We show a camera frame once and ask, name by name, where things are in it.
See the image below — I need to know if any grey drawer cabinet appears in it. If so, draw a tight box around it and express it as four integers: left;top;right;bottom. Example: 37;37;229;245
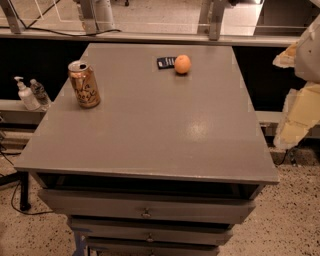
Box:
14;42;280;256

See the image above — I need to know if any black cable on ledge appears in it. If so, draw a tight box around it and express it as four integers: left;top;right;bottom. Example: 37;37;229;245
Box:
0;0;123;38

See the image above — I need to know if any gold soda can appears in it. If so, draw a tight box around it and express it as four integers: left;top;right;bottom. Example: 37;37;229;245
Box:
68;60;100;108

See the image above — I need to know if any black table leg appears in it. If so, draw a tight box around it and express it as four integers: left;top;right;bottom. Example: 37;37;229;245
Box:
20;172;31;211

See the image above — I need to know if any metal frame post right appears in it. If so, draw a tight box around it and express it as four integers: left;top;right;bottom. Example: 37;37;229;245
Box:
197;0;227;41

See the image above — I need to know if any white pump sanitizer bottle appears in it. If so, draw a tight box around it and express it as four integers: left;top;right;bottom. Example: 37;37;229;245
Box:
14;76;40;111

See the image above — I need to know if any grey low shelf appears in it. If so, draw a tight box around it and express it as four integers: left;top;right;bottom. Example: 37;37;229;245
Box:
0;100;46;125

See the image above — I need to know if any metal frame post left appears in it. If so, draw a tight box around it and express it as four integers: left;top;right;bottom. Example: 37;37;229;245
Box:
74;0;115;35

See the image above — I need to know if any clear plastic water bottle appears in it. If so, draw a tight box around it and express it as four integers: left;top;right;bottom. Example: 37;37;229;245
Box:
30;79;51;107

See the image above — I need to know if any grey drawer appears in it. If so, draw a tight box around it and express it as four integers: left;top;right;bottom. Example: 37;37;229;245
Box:
69;218;233;245
37;188;257;225
87;238;219;256

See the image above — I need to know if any orange fruit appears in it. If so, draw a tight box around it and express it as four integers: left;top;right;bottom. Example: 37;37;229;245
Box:
174;55;191;74

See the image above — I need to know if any dark blue snack packet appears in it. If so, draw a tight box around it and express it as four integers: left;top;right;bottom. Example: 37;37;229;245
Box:
157;57;176;70

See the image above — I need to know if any black floor cable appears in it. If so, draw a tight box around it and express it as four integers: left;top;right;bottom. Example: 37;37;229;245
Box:
0;143;54;216

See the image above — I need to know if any metal frame post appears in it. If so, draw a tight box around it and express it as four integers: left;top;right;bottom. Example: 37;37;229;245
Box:
74;0;115;35
197;0;227;41

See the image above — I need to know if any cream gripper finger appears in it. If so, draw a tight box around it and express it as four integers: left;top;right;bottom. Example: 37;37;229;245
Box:
273;82;320;149
272;42;298;68

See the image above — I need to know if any middle grey drawer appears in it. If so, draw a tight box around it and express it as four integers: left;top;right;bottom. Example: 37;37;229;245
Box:
69;218;233;245

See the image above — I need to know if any top grey drawer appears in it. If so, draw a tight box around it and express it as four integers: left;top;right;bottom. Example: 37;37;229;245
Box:
37;188;257;225

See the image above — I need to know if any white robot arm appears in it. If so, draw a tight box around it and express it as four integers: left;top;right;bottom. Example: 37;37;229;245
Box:
273;16;320;150

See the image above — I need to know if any bottom grey drawer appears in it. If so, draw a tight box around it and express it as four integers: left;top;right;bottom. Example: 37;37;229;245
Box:
87;238;219;256

